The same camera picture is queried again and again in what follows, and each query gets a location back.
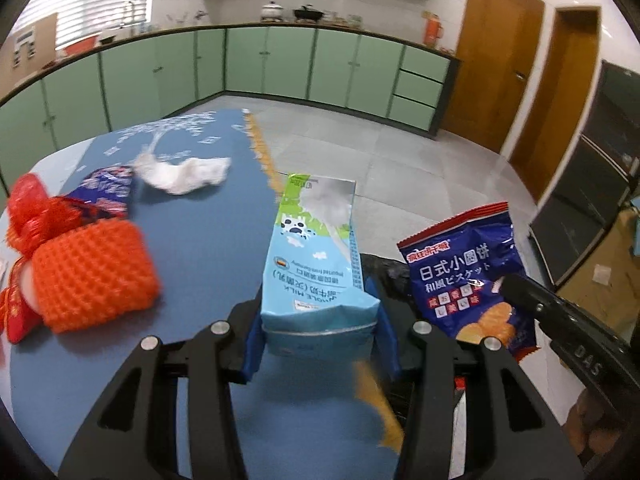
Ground person's right hand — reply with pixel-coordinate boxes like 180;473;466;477
567;387;626;461

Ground red thermos flask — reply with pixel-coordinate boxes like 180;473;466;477
422;14;445;47

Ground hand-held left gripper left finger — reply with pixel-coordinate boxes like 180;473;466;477
59;299;266;480

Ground green base cabinets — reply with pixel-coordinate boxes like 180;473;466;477
0;22;461;191

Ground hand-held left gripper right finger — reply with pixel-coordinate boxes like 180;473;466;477
365;277;586;480

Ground light blue milk carton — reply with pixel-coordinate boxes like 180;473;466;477
261;173;381;358

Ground wooden door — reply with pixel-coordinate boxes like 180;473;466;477
509;4;601;203
442;0;546;153

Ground red printed wrapper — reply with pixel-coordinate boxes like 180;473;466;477
0;255;46;346

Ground blue biscuit packet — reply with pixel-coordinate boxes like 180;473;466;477
65;165;138;221
396;201;541;363

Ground black refrigerator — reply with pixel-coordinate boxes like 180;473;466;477
529;59;640;288

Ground red plastic basin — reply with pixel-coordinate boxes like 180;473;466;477
65;35;101;53

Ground red mesh net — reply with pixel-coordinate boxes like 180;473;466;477
6;172;101;261

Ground white tissue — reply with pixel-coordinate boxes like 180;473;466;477
134;152;233;196

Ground blue printed tablecloth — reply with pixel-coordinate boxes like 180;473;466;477
0;108;406;480

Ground wooden table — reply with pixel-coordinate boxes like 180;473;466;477
242;110;287;203

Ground window blinds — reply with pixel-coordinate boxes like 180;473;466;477
10;0;153;56

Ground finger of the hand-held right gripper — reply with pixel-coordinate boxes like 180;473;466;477
501;274;563;318

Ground cardboard box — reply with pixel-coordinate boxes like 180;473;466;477
570;200;640;321

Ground black trash bag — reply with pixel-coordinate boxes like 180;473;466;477
359;253;468;411

